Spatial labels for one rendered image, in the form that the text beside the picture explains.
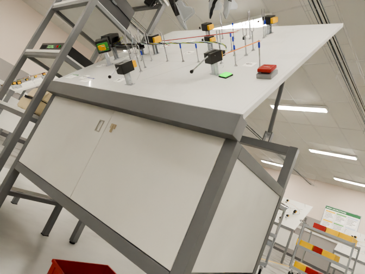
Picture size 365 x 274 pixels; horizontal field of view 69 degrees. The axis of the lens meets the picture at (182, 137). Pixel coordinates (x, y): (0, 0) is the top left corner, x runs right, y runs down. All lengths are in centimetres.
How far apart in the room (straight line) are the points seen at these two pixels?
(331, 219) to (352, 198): 113
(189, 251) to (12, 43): 794
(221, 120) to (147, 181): 32
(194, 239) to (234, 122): 33
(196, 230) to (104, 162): 49
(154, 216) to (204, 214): 17
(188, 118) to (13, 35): 776
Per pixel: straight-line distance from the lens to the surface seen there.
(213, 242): 85
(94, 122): 123
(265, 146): 137
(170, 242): 80
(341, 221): 1210
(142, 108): 99
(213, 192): 76
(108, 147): 109
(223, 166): 76
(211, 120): 79
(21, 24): 851
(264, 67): 100
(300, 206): 824
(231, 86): 96
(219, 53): 108
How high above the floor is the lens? 61
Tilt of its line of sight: 10 degrees up
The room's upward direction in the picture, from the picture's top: 24 degrees clockwise
